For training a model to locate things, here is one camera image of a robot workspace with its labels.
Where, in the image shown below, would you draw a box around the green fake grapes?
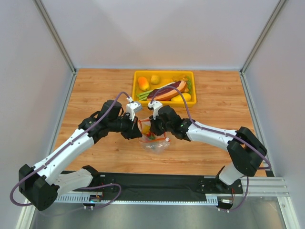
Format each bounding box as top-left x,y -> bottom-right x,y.
185,80 -> 192,94

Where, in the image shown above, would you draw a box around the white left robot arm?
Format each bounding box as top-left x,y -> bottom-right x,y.
19,100 -> 142,211

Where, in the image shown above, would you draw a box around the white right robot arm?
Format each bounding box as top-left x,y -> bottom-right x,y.
148,101 -> 267,185

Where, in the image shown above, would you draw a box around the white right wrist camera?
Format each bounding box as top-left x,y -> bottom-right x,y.
148,100 -> 163,120

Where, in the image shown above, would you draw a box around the green fake scallion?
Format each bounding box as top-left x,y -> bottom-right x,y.
136,90 -> 153,101

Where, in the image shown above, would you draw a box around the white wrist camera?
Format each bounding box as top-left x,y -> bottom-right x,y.
126,102 -> 142,121
148,100 -> 163,120

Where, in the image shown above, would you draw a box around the aluminium slotted rail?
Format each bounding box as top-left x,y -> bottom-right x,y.
56,173 -> 289,205

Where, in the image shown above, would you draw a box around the aluminium frame post left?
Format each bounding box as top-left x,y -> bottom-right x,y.
32,0 -> 78,72

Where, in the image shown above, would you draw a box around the yellow plastic tray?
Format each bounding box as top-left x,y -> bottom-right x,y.
132,70 -> 197,107

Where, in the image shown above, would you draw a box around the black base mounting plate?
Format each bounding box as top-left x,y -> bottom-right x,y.
92,173 -> 243,202

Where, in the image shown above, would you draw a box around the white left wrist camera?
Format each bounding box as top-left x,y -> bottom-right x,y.
126,102 -> 142,121

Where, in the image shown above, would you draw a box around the small yellow red mango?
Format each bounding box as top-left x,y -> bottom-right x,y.
138,77 -> 150,91

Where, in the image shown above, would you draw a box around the round yellow fake potato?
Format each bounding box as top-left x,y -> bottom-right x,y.
150,74 -> 161,85

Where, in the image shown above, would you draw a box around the yellow fake lemon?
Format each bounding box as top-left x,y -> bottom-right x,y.
142,125 -> 150,134

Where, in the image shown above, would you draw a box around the aluminium frame post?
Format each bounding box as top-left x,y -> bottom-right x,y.
32,0 -> 78,72
240,0 -> 289,73

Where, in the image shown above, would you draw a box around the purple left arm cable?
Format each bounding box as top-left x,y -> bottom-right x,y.
9,91 -> 134,207

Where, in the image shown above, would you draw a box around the aluminium frame post right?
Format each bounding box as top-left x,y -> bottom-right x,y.
240,0 -> 289,73

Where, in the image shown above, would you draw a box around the yellow fake mango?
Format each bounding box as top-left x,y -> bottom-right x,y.
171,93 -> 192,103

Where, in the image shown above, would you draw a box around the brown fake ginger root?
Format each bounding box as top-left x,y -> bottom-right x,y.
172,74 -> 189,82

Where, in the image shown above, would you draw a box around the clear zip top bag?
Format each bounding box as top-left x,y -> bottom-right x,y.
138,119 -> 171,154

